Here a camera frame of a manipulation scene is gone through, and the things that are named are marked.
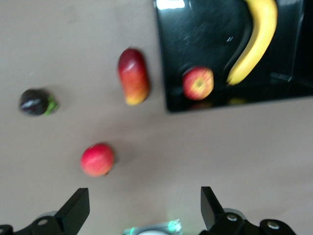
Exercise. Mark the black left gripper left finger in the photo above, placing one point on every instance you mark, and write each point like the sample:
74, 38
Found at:
73, 210

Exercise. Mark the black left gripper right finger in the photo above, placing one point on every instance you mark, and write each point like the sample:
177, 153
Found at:
212, 213

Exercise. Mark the red yellow striped apple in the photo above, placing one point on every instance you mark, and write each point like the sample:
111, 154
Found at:
198, 83

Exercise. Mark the yellow banana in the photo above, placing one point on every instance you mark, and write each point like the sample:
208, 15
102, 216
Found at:
261, 44

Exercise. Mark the black plastic box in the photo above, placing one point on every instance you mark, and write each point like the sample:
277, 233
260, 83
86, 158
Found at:
195, 36

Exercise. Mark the red pomegranate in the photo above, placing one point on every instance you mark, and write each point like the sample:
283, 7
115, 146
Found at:
97, 160

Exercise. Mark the dark purple eggplant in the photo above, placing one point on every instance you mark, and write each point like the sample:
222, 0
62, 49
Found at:
31, 102

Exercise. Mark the red yellow mango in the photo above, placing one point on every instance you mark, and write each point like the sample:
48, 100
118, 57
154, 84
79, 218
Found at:
134, 78

